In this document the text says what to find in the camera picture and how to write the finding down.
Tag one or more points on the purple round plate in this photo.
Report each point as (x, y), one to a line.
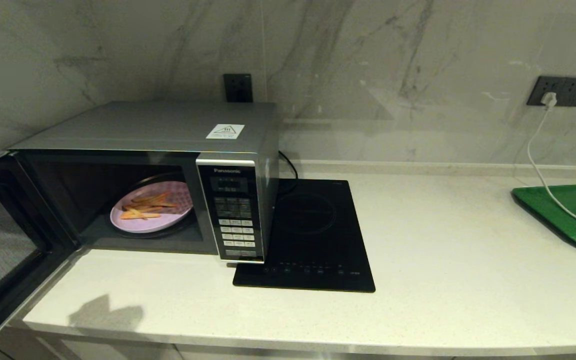
(168, 220)

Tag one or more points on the silver Panasonic microwave oven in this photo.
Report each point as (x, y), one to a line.
(143, 125)

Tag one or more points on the black induction cooktop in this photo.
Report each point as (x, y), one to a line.
(313, 215)

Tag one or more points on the white warning sticker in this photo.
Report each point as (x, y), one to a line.
(225, 131)

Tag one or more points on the glossy beige base cabinet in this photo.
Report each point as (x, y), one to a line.
(118, 351)

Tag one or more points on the white power plug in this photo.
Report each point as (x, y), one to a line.
(548, 100)

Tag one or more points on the small black wall socket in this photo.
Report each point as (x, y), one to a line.
(238, 88)

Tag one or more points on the wide black wall socket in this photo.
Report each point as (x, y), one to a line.
(573, 90)

